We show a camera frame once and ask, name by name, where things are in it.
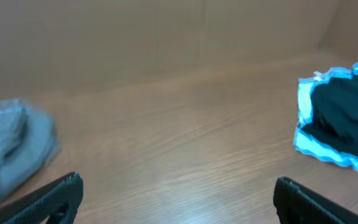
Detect light blue t-shirt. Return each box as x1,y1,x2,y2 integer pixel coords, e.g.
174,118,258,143
293,62,358,172

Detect folded grey trousers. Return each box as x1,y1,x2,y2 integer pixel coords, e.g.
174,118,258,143
0,98,60,202

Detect black t-shirt in pile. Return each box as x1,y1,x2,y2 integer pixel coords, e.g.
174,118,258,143
301,75,358,157

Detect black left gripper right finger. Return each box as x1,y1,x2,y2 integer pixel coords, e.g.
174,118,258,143
273,176,358,224

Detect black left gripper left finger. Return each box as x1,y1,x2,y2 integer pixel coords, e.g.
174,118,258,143
0,172,83,224

